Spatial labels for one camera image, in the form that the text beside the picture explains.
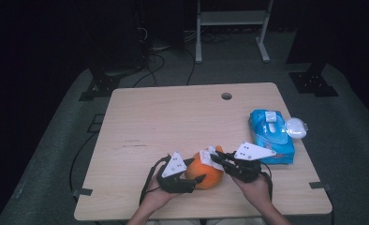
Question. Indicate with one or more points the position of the white round lid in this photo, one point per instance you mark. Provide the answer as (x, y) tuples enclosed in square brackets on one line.
[(296, 128)]

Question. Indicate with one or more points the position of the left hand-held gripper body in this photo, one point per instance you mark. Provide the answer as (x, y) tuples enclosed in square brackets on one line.
[(173, 184)]

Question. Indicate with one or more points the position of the dark floor outlet plate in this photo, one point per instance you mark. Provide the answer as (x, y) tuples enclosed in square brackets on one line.
[(95, 122)]

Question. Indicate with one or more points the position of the person's left hand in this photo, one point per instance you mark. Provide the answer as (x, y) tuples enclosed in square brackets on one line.
[(159, 195)]

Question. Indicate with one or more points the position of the black stand base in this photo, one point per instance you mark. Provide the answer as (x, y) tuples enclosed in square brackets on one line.
[(312, 82), (103, 84)]

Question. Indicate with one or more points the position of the blue wet wipe pack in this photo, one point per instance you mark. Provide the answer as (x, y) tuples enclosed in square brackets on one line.
[(260, 125)]

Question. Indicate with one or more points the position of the white wet wipe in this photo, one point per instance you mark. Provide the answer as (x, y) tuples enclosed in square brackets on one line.
[(206, 159)]

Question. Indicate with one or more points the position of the white metal stand frame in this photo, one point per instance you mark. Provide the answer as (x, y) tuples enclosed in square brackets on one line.
[(232, 18)]

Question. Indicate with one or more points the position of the orange plush toy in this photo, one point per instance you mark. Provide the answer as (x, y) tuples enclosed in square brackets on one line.
[(204, 178)]

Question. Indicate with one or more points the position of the person's right hand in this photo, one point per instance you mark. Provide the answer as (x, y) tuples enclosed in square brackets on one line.
[(254, 190)]

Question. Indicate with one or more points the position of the grey tape strip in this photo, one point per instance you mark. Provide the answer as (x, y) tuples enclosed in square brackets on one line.
[(82, 192), (320, 185)]

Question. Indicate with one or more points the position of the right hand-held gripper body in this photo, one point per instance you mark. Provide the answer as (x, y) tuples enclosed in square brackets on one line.
[(245, 170)]

